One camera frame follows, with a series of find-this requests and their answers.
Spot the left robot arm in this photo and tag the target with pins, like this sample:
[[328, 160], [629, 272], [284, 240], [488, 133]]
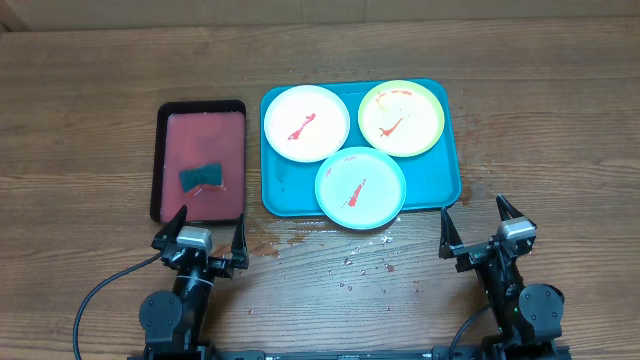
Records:
[[173, 320]]

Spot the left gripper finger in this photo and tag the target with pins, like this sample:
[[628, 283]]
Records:
[[239, 250], [170, 231]]

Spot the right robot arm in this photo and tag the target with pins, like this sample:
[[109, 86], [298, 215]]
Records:
[[528, 316]]

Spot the teal plastic tray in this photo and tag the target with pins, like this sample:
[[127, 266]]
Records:
[[433, 178]]

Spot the green scrubbing sponge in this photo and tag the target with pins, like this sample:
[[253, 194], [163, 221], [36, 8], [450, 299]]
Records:
[[209, 175]]

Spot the light blue plate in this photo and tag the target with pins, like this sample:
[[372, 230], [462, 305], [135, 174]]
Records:
[[360, 188]]

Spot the yellow-green plate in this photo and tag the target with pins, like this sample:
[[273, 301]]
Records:
[[401, 118]]

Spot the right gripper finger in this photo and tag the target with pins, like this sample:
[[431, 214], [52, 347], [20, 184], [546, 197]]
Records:
[[506, 210], [450, 241]]

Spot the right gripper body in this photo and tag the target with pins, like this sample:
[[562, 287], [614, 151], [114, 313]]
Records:
[[474, 256]]

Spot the white plate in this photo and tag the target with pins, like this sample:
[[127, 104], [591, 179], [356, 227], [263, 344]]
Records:
[[306, 123]]

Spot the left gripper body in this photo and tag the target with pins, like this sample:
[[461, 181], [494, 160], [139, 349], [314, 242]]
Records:
[[218, 268]]

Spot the black tray with red water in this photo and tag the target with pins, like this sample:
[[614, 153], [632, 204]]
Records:
[[192, 134]]

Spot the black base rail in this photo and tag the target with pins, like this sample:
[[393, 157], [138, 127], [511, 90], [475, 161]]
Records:
[[436, 353]]

